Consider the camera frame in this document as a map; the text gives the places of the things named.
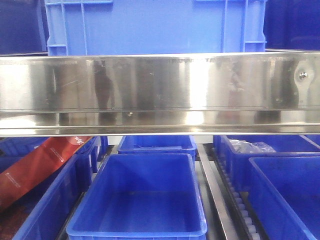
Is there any blue bin centre rear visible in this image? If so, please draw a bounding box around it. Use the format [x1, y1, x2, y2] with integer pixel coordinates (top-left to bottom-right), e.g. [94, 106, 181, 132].
[117, 135, 197, 161]

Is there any blue bin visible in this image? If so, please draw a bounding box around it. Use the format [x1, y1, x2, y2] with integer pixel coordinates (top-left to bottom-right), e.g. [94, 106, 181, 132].
[248, 156, 320, 240]
[213, 135, 320, 192]
[117, 135, 197, 161]
[0, 137, 101, 240]
[66, 153, 208, 240]

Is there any blue bin right rear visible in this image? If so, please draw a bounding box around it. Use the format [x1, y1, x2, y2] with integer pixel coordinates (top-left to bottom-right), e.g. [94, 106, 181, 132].
[213, 135, 320, 192]

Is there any blue bin centre front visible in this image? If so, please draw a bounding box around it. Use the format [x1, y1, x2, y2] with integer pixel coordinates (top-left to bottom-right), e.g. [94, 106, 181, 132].
[66, 153, 208, 240]

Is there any stainless steel shelf beam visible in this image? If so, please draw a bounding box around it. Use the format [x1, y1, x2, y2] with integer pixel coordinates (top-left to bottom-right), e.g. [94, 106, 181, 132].
[0, 50, 320, 137]

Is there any blue crate on upper shelf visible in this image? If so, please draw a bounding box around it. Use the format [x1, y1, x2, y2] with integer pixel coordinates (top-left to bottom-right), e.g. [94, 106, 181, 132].
[44, 0, 266, 56]

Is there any blue bin right front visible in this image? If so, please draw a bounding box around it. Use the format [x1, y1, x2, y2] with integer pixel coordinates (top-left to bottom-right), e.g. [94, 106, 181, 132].
[248, 156, 320, 240]

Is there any blue bin left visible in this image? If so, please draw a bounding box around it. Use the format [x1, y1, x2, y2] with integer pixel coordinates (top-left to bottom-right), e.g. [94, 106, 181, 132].
[0, 137, 101, 240]

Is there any clear plastic bag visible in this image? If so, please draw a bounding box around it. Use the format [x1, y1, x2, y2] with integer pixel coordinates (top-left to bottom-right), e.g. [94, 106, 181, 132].
[229, 139, 276, 153]

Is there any red packaging bag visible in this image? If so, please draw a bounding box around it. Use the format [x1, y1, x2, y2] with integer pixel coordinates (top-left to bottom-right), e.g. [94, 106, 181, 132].
[0, 136, 92, 212]

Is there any steel divider rail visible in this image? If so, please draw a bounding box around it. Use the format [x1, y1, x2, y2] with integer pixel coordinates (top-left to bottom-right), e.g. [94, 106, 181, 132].
[198, 144, 239, 240]

